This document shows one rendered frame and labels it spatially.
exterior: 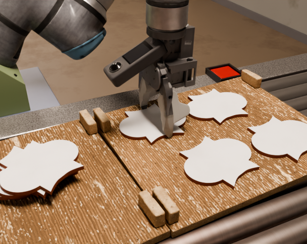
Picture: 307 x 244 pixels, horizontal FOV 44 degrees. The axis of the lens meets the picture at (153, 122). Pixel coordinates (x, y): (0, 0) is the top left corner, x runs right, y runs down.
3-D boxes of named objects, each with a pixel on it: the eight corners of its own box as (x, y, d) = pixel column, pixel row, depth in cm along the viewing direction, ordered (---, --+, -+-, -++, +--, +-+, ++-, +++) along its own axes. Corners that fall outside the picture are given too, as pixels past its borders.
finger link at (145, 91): (163, 107, 85) (174, 81, 78) (139, 113, 83) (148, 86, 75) (157, 96, 87) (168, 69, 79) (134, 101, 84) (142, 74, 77)
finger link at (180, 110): (197, 133, 74) (189, 86, 73) (171, 141, 72) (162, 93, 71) (189, 131, 77) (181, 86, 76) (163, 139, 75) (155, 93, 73)
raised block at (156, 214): (137, 204, 61) (137, 190, 59) (147, 199, 61) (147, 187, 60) (155, 230, 56) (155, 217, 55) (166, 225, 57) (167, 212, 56)
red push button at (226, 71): (209, 74, 103) (209, 69, 102) (227, 69, 105) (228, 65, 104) (221, 83, 98) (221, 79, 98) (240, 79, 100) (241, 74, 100)
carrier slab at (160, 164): (91, 122, 83) (91, 116, 82) (241, 81, 98) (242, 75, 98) (172, 238, 57) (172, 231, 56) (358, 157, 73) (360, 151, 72)
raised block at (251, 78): (240, 79, 96) (241, 69, 94) (245, 77, 97) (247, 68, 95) (255, 89, 92) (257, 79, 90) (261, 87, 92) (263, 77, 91)
